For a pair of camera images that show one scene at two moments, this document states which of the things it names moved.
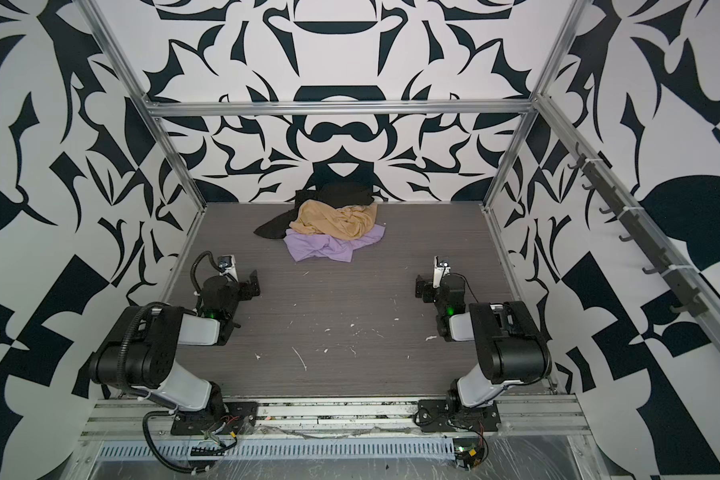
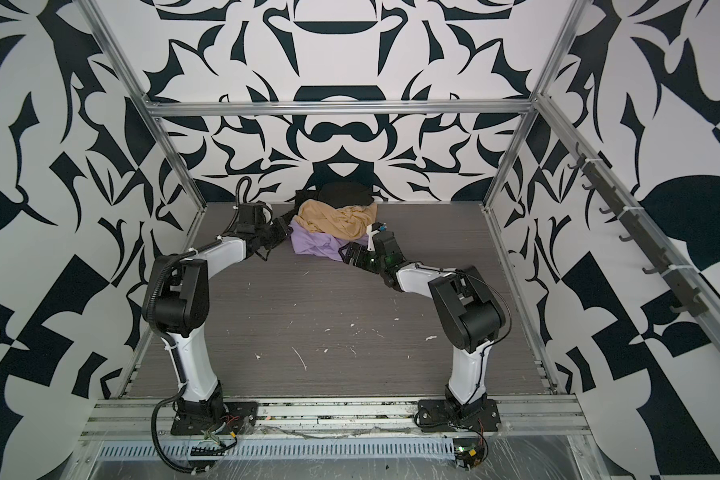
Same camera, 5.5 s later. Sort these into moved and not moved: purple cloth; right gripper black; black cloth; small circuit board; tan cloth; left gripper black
Moved: left gripper black; right gripper black
Not moved: tan cloth; purple cloth; small circuit board; black cloth
